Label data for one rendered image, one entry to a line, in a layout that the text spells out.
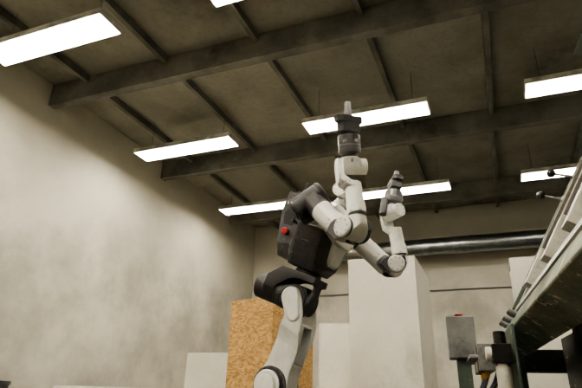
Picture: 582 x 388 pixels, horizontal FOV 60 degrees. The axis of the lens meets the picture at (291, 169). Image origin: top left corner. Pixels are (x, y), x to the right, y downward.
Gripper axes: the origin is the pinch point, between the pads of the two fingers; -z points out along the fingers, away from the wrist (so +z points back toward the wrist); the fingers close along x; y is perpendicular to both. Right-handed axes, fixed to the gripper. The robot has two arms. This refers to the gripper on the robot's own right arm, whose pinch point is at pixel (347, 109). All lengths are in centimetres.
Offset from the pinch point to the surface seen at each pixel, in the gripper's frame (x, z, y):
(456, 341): 62, 96, -9
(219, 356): 73, 153, -305
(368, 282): 173, 86, -204
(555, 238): 7, 53, 76
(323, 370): 233, 199, -369
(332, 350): 244, 177, -365
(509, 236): 695, 42, -435
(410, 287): 194, 90, -174
